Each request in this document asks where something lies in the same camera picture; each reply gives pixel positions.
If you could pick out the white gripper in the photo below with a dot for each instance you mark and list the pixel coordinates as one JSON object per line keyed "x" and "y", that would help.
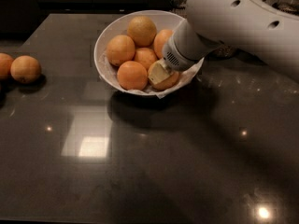
{"x": 175, "y": 59}

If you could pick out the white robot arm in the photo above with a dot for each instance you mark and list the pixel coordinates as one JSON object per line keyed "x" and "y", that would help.
{"x": 250, "y": 25}

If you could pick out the small centre orange in bowl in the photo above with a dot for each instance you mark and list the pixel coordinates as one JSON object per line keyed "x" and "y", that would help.
{"x": 145, "y": 56}

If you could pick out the white paper liner in bowl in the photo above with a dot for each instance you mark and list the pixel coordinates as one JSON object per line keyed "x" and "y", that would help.
{"x": 190, "y": 75}

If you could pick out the white bowl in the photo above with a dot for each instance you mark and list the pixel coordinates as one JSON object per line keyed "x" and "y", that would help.
{"x": 102, "y": 62}

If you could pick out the middle glass jar with grains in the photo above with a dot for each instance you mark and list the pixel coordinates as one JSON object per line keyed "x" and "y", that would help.
{"x": 224, "y": 52}

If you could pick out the glass jar with grains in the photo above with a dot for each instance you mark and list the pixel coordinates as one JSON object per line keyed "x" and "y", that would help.
{"x": 288, "y": 6}
{"x": 224, "y": 52}

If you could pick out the orange on table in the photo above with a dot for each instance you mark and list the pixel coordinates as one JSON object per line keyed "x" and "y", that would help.
{"x": 25, "y": 69}

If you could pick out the right glass jar with grains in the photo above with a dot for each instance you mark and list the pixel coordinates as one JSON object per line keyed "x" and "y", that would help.
{"x": 288, "y": 6}

